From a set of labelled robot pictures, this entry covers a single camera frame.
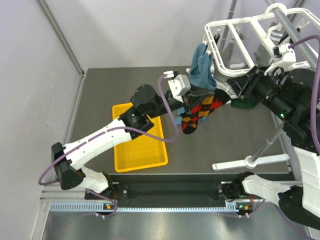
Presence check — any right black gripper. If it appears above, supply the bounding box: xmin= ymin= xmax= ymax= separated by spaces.
xmin=226 ymin=63 xmax=294 ymax=122

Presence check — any red black argyle sock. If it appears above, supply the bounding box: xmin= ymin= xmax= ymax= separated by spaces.
xmin=180 ymin=89 xmax=232 ymax=135

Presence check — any blue cloth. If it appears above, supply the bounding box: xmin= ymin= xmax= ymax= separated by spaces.
xmin=175 ymin=43 xmax=217 ymax=127

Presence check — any white clip hanger frame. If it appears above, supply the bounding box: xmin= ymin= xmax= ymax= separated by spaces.
xmin=202 ymin=0 xmax=320 ymax=78

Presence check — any green and white sock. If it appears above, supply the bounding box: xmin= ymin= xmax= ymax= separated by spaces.
xmin=231 ymin=98 xmax=259 ymax=110

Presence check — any grey striped sock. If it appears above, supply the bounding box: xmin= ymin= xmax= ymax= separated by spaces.
xmin=254 ymin=28 xmax=284 ymax=67

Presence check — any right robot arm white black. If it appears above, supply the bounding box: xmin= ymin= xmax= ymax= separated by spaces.
xmin=226 ymin=66 xmax=320 ymax=230

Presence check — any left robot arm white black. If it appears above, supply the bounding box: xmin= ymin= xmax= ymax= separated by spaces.
xmin=51 ymin=84 xmax=214 ymax=199

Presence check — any yellow plastic bin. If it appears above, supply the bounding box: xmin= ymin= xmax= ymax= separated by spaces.
xmin=112 ymin=103 xmax=169 ymax=173

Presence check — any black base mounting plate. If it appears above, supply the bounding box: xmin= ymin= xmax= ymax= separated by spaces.
xmin=84 ymin=181 xmax=253 ymax=202

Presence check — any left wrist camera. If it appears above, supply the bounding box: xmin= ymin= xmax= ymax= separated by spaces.
xmin=164 ymin=70 xmax=191 ymax=103

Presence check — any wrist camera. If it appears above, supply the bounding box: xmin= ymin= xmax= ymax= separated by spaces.
xmin=264 ymin=43 xmax=296 ymax=76
xmin=164 ymin=70 xmax=191 ymax=103

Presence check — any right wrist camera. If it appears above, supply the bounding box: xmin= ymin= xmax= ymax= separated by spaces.
xmin=264 ymin=43 xmax=296 ymax=76

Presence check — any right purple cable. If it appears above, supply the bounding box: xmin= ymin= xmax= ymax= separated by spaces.
xmin=289 ymin=34 xmax=320 ymax=151

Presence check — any aluminium cable duct rail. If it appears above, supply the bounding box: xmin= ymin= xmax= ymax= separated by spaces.
xmin=39 ymin=181 xmax=311 ymax=213

